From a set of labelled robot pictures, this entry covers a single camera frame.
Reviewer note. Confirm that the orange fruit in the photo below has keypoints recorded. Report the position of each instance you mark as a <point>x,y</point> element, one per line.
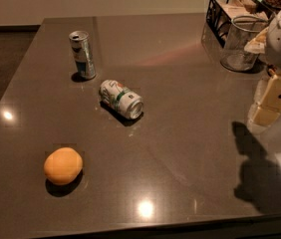
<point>63,166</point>

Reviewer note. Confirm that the white green soda can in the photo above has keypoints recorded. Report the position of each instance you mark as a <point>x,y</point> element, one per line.
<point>121,99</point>

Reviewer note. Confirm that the tall silver blue can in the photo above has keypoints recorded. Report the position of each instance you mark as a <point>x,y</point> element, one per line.
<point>82,52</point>

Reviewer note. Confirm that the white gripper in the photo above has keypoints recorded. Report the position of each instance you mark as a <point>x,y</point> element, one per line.
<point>267,101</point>

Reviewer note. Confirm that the black wire basket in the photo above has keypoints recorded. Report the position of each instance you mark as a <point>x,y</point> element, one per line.
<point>221,12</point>

